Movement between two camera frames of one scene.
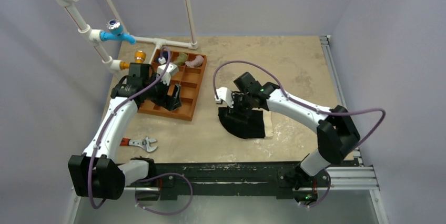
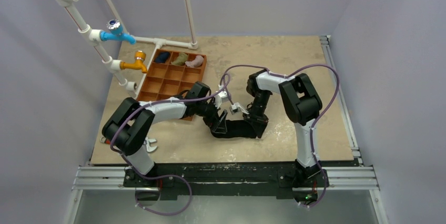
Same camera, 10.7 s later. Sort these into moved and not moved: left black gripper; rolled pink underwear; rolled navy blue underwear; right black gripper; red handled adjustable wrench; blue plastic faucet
Moved: left black gripper; right black gripper
Not moved: blue plastic faucet; rolled pink underwear; rolled navy blue underwear; red handled adjustable wrench
